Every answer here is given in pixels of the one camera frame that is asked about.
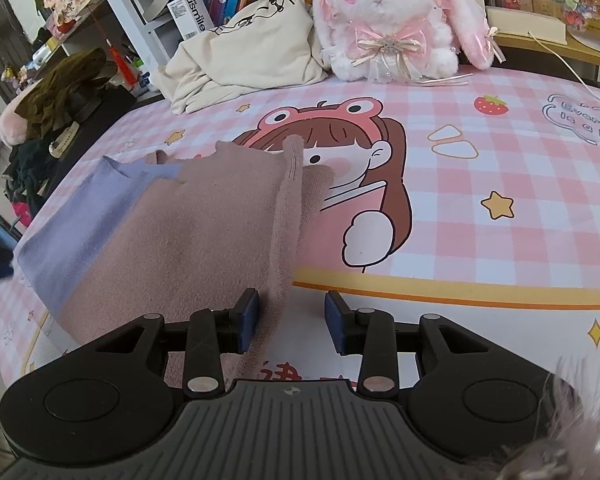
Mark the pink fluffy plush toy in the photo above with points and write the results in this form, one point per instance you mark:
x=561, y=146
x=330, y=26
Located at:
x=12, y=122

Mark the fluffy grey sleeve cuff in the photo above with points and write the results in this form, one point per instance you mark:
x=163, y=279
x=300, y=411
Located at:
x=570, y=435

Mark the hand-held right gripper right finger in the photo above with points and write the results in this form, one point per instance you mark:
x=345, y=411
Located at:
x=333, y=324

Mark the beige wooden desk shelf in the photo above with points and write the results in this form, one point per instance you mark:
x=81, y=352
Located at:
x=540, y=45

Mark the white wristwatch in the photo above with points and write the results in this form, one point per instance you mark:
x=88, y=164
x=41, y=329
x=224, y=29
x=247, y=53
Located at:
x=64, y=139

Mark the red tassel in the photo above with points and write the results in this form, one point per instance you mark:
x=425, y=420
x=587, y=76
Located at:
x=124, y=66

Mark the dark clothes pile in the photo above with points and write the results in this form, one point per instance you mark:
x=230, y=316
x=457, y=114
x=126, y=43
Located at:
x=30, y=175

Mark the cream canvas tote bag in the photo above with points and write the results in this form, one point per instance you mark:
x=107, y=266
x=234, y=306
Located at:
x=250, y=55

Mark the purple and brown sweater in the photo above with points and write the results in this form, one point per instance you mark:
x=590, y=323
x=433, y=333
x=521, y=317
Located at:
x=190, y=240

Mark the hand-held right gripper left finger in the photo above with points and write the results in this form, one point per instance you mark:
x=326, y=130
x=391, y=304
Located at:
x=247, y=321

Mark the olive green cloth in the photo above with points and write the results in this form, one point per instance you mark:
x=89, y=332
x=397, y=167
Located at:
x=67, y=90

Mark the white bottle with blue label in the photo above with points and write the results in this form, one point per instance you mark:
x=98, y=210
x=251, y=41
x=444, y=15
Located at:
x=141, y=77

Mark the white printed box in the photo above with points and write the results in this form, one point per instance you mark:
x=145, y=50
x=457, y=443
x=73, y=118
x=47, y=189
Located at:
x=192, y=15

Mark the white pink plush bunny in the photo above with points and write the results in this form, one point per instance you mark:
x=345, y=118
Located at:
x=385, y=15

